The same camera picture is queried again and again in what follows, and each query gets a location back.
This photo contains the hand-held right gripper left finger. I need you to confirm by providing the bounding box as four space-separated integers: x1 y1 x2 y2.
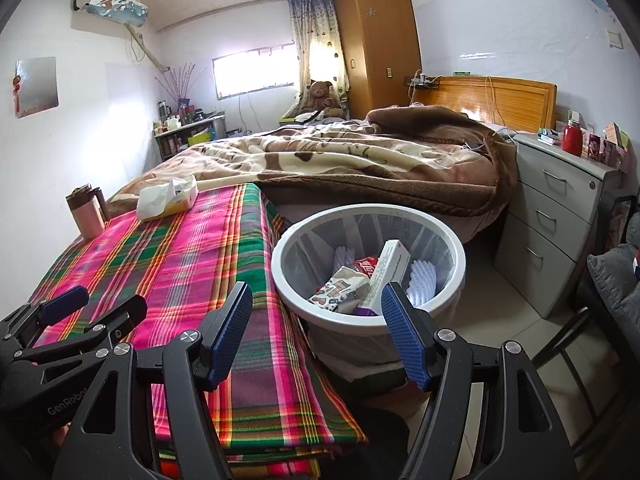
60 281 253 480

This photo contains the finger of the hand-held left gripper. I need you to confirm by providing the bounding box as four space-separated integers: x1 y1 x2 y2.
0 285 90 348
15 294 148 366

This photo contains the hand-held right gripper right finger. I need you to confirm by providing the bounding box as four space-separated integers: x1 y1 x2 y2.
381 281 573 480

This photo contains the lilac ribbed plastic piece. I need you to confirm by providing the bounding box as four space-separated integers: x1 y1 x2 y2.
406 258 438 307

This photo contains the purple white box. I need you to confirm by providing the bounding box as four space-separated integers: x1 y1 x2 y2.
357 240 412 317

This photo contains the clear bottle with red label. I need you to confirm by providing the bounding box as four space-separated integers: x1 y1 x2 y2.
350 256 381 281

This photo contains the patterned snack packet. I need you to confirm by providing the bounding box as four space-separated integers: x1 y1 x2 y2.
307 266 373 313

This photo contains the white trash bin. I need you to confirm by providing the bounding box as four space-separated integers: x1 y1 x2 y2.
271 203 467 366

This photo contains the pink tumbler with brown lid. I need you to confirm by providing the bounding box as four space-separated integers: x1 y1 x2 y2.
66 186 112 240

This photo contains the pink green plaid blanket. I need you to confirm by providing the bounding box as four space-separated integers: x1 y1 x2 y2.
27 182 368 480

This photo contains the yellow tissue pack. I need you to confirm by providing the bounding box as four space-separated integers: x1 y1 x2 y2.
136 175 199 221

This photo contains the brown patterned blanket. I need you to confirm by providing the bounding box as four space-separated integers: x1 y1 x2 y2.
107 105 521 231

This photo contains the grey drawer cabinet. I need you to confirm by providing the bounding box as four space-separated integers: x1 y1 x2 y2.
494 132 623 318

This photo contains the cluttered white shelf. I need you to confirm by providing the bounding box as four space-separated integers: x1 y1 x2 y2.
154 115 228 161

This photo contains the grey cushion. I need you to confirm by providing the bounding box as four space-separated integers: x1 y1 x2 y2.
586 242 640 331

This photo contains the vase with branches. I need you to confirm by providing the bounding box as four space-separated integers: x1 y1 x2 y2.
155 62 206 113

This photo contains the black chair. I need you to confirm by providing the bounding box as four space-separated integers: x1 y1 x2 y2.
532 190 640 461

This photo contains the brown teddy bear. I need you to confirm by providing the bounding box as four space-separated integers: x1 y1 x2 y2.
299 80 346 118

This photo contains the wooden headboard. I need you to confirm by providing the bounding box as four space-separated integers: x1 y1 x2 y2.
414 76 558 131

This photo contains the red jar on cabinet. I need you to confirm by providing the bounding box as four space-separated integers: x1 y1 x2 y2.
561 112 585 157

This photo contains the wrapped air conditioner pipe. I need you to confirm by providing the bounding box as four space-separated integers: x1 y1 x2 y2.
127 25 173 73

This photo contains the window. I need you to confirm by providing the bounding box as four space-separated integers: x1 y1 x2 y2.
211 42 296 101

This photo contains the pink green box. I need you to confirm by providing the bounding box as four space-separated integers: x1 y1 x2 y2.
602 122 632 167

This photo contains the wooden wardrobe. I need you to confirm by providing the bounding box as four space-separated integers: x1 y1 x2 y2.
334 0 423 120

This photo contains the covered air conditioner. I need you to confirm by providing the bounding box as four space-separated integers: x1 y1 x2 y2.
70 0 150 28

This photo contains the patterned curtain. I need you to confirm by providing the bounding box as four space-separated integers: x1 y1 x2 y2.
287 0 351 111

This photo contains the silver wall mirror sheet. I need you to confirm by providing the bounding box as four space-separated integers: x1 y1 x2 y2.
14 56 60 118

